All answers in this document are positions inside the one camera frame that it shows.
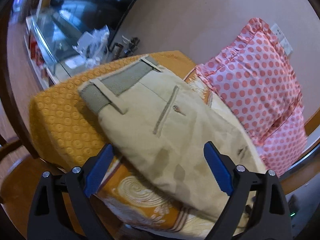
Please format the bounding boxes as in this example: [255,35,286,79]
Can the flat screen television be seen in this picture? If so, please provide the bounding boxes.
[50,0,136,39]

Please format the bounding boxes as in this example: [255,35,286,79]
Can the white wall socket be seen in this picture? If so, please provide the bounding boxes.
[271,23,293,56]

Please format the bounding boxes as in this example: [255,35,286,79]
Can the glass display cabinet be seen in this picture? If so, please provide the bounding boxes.
[24,10,110,89]

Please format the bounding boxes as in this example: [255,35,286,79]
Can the yellow patterned bed cover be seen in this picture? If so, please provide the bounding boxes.
[28,50,258,235]

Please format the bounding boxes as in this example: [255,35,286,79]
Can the pink polka dot pillow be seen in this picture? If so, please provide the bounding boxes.
[195,17,302,146]

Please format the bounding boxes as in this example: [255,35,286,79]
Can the beige khaki pants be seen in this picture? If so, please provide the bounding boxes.
[78,56,264,220]

